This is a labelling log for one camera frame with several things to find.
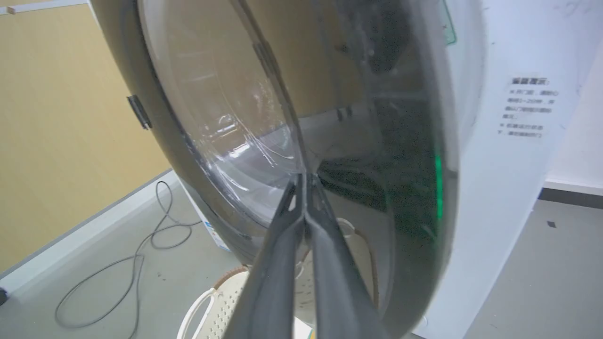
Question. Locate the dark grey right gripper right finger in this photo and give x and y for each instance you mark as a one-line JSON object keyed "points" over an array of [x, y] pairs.
{"points": [[337, 287]]}

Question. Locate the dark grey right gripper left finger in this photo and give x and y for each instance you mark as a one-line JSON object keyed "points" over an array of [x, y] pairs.
{"points": [[271, 282]]}

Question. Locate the round glass washing machine door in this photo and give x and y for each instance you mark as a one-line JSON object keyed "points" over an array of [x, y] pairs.
{"points": [[264, 117]]}

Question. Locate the white washing machine body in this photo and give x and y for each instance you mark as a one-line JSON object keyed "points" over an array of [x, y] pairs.
{"points": [[509, 155]]}

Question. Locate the cream perforated laundry basket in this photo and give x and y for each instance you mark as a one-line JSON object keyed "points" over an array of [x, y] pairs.
{"points": [[221, 306]]}

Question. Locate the blue energy label sticker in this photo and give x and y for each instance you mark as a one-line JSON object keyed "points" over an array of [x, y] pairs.
{"points": [[214, 234]]}

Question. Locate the printed text label sticker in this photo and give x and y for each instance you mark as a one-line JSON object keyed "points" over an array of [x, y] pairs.
{"points": [[527, 107]]}

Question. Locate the green outlined sticker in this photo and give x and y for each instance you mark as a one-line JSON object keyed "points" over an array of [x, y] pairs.
{"points": [[450, 26]]}

